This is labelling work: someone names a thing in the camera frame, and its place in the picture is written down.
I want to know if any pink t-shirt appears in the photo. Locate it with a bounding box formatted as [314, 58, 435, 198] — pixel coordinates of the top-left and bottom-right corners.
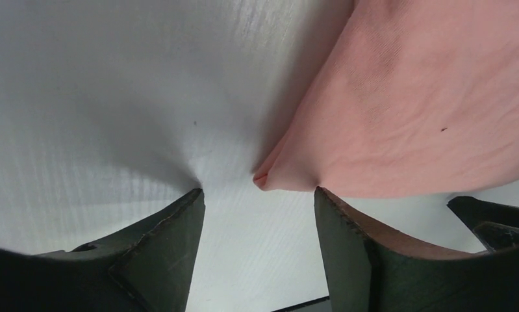
[253, 1, 519, 198]

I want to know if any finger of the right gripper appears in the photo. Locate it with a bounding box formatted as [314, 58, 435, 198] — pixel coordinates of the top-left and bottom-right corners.
[447, 196, 519, 230]
[473, 222, 519, 252]

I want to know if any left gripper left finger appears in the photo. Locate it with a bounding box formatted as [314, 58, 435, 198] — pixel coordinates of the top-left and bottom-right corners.
[0, 188, 205, 311]

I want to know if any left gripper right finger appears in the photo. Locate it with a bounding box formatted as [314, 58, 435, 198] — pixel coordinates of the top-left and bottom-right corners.
[314, 188, 519, 311]

